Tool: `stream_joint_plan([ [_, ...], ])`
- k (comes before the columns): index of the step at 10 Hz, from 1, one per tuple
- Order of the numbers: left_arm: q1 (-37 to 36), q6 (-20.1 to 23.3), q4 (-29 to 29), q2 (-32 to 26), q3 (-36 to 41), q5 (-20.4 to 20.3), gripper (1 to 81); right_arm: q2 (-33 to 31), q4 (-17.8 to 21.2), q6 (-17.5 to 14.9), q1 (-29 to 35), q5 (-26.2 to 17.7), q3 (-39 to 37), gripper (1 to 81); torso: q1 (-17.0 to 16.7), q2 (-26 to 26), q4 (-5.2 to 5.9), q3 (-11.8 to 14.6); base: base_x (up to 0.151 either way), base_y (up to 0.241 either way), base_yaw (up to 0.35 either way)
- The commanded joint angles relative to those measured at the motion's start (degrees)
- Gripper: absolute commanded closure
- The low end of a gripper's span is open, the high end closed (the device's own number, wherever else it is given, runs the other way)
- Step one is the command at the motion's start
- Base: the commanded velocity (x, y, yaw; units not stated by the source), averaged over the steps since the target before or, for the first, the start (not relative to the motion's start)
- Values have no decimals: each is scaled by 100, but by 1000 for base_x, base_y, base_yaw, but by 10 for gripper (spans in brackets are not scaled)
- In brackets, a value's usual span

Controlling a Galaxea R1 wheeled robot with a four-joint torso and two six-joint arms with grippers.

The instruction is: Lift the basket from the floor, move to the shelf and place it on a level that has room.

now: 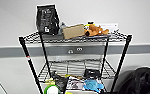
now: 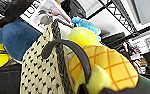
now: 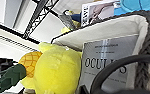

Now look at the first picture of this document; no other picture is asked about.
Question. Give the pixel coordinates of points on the orange plush toy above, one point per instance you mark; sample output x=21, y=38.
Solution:
x=95, y=30

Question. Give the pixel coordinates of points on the small black bag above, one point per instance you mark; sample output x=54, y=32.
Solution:
x=61, y=83

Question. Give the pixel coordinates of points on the small black flat pouch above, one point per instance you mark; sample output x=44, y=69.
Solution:
x=91, y=74

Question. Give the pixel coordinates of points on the light blue plush toy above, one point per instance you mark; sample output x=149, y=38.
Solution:
x=93, y=85

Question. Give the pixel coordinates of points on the white printed magazine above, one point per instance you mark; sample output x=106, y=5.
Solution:
x=75, y=85

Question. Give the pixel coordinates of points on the large black printed bag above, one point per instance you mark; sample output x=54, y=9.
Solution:
x=47, y=18

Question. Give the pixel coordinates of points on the black office chair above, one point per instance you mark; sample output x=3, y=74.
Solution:
x=141, y=81

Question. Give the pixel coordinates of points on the green and white toy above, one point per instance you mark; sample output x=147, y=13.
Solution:
x=51, y=90

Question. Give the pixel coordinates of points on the brown cardboard box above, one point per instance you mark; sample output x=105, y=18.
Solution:
x=73, y=31

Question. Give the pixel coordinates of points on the grey wall socket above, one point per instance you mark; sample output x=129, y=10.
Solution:
x=71, y=51
x=79, y=49

